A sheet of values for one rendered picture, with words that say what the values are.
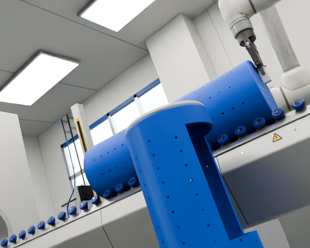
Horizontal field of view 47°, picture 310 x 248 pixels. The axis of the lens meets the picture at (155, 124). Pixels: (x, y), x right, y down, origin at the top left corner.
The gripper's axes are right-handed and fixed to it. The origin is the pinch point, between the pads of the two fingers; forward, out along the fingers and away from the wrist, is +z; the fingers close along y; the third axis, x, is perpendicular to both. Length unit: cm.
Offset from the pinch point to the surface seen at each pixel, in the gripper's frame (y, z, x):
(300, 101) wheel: -13.0, 19.6, -8.3
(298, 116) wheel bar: -13.9, 24.1, -5.5
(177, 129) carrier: -52, 21, 22
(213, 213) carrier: -52, 46, 22
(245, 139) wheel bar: -13.4, 23.5, 14.6
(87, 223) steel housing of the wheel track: -15, 29, 96
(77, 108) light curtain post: 28, -50, 117
